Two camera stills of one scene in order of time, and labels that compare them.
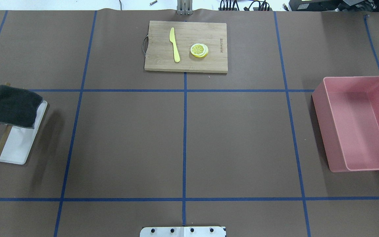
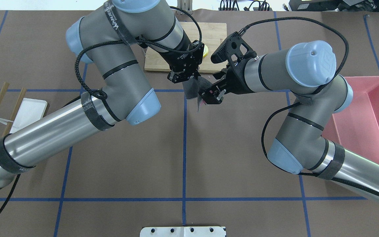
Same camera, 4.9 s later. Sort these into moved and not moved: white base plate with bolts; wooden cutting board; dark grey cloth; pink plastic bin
Moved: dark grey cloth
Not moved: wooden cutting board; pink plastic bin; white base plate with bolts
